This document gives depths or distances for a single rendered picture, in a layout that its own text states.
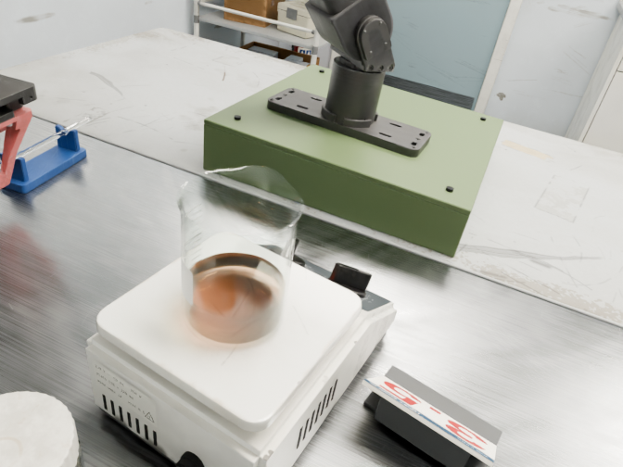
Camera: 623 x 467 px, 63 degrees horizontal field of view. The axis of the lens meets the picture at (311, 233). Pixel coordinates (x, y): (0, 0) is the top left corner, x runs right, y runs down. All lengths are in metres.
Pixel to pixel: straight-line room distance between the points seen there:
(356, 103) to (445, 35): 2.67
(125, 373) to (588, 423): 0.33
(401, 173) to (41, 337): 0.37
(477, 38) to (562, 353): 2.83
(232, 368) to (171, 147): 0.44
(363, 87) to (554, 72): 2.70
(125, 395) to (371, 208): 0.33
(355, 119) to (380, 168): 0.09
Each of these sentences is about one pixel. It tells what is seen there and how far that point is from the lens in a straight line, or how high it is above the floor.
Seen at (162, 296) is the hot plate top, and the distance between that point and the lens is 0.32.
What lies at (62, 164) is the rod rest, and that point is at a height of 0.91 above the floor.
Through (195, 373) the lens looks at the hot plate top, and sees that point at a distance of 0.28.
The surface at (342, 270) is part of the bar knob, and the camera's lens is 0.39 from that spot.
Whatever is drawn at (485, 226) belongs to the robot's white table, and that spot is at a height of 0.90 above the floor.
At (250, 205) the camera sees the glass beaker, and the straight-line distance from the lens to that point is 0.30.
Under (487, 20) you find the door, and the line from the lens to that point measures 3.22.
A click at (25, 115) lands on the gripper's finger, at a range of 0.54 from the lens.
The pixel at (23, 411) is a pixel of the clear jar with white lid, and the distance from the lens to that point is 0.29.
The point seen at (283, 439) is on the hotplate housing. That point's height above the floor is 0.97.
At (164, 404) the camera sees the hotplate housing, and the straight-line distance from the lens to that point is 0.30.
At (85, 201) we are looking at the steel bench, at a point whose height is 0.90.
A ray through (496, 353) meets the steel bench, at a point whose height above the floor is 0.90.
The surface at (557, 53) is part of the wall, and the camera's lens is 3.24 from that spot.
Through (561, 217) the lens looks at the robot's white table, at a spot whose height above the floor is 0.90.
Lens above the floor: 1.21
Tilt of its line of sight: 35 degrees down
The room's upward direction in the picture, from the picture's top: 9 degrees clockwise
